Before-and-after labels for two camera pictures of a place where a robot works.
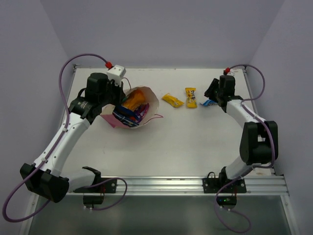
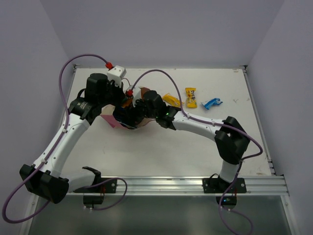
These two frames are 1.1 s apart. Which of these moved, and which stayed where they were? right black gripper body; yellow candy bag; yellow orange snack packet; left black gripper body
Moved: right black gripper body
Stayed: left black gripper body; yellow orange snack packet; yellow candy bag
